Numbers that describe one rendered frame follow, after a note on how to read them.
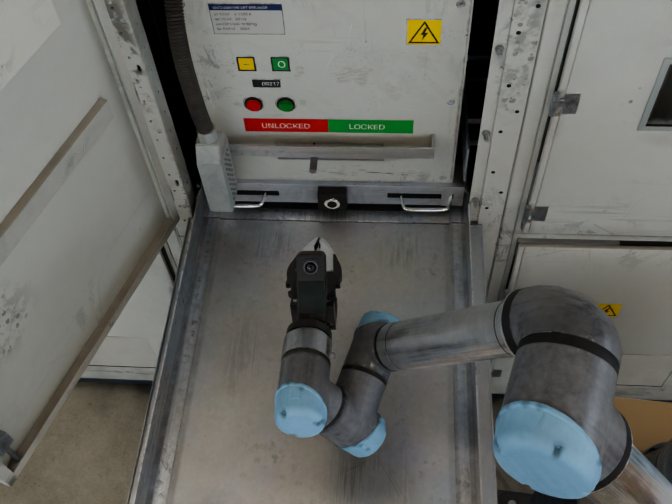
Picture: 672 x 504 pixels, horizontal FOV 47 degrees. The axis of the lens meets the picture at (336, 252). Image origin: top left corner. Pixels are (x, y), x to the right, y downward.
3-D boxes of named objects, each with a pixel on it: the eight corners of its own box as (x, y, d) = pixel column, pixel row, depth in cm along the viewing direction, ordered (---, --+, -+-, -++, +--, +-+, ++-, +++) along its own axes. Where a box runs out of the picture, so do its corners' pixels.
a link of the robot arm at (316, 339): (278, 346, 115) (333, 347, 114) (281, 322, 118) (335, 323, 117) (283, 376, 120) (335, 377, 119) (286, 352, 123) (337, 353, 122)
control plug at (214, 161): (234, 212, 152) (218, 152, 138) (209, 212, 152) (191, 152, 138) (239, 182, 156) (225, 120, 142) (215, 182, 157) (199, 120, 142)
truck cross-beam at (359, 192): (462, 206, 161) (465, 187, 156) (207, 200, 165) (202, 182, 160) (461, 187, 164) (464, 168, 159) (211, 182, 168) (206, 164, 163)
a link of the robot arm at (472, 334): (598, 243, 89) (344, 305, 127) (579, 326, 84) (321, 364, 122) (655, 295, 93) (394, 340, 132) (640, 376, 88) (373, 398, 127)
